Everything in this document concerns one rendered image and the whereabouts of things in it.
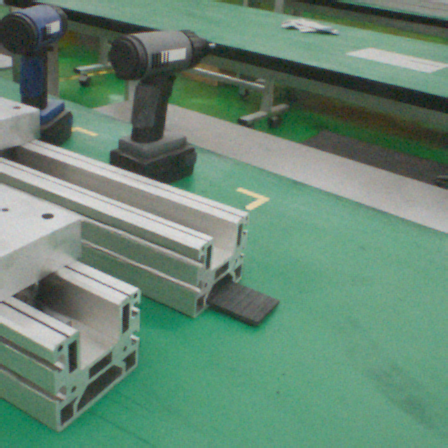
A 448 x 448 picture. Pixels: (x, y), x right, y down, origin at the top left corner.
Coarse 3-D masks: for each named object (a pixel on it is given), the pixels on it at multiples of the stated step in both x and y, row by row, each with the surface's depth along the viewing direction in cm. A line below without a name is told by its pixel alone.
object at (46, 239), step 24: (0, 192) 54; (0, 216) 50; (24, 216) 51; (48, 216) 51; (72, 216) 51; (0, 240) 47; (24, 240) 47; (48, 240) 49; (72, 240) 51; (0, 264) 45; (24, 264) 47; (48, 264) 50; (0, 288) 46; (24, 288) 48
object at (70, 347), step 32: (64, 288) 51; (96, 288) 49; (128, 288) 50; (0, 320) 45; (32, 320) 45; (64, 320) 49; (96, 320) 50; (128, 320) 50; (0, 352) 46; (32, 352) 45; (64, 352) 43; (96, 352) 48; (128, 352) 52; (0, 384) 48; (32, 384) 46; (64, 384) 45; (96, 384) 51; (32, 416) 47; (64, 416) 47
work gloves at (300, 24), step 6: (282, 24) 243; (288, 24) 240; (294, 24) 239; (300, 24) 243; (306, 24) 239; (312, 24) 240; (318, 24) 242; (300, 30) 235; (306, 30) 235; (312, 30) 236; (318, 30) 237; (324, 30) 236; (330, 30) 236; (336, 30) 239
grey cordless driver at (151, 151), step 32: (160, 32) 82; (192, 32) 86; (128, 64) 78; (160, 64) 80; (192, 64) 87; (160, 96) 85; (160, 128) 87; (128, 160) 86; (160, 160) 87; (192, 160) 93
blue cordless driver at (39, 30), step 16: (16, 16) 85; (32, 16) 86; (48, 16) 91; (64, 16) 96; (0, 32) 86; (16, 32) 85; (32, 32) 85; (48, 32) 90; (64, 32) 97; (16, 48) 86; (32, 48) 87; (48, 48) 93; (32, 64) 91; (32, 80) 91; (32, 96) 92; (48, 112) 95; (64, 112) 101; (48, 128) 94; (64, 128) 100
